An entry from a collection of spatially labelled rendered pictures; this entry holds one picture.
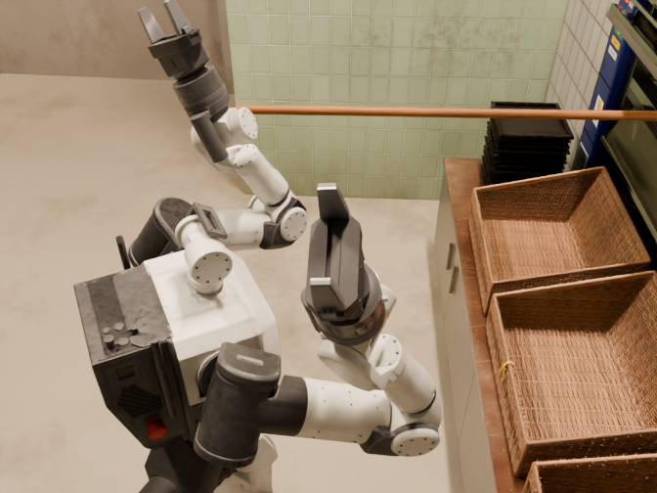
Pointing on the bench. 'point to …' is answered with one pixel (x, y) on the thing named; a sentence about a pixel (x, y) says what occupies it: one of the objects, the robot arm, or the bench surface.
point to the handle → (642, 14)
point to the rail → (635, 32)
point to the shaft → (452, 112)
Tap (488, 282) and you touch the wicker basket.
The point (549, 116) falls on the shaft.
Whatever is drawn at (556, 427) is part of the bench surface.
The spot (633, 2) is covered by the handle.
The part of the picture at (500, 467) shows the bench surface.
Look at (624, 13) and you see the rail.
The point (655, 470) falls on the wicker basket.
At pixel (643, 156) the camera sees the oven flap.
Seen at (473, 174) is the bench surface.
